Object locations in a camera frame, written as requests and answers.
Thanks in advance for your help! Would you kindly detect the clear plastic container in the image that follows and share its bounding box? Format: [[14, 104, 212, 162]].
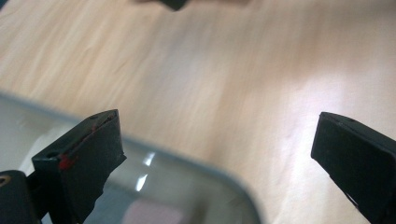
[[0, 91, 263, 224]]

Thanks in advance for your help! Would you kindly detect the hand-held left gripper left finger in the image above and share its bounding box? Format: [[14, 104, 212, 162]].
[[31, 108, 127, 224]]

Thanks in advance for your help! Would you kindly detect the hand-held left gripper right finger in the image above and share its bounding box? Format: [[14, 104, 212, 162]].
[[310, 111, 396, 224]]

